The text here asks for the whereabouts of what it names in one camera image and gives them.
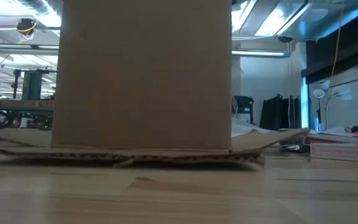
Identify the brown cardboard box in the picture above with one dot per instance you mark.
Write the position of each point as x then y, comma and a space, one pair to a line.
141, 77

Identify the pink playing card box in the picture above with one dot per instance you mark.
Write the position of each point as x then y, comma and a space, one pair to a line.
343, 152

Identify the black background cabinet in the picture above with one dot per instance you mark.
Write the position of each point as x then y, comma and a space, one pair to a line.
244, 105

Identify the black folded panel stack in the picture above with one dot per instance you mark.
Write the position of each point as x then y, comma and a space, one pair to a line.
278, 113

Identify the fluorescent ceiling light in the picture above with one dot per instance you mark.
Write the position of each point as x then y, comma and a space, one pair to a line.
259, 53

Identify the white floor lamp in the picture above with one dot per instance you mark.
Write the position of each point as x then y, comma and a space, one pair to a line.
325, 93

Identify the wooden background workbench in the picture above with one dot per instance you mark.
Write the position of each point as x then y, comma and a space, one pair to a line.
17, 104

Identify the black ceiling camera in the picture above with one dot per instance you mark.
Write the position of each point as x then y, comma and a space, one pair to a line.
285, 39

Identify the background metal frame machine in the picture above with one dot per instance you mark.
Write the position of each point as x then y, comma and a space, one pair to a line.
33, 84

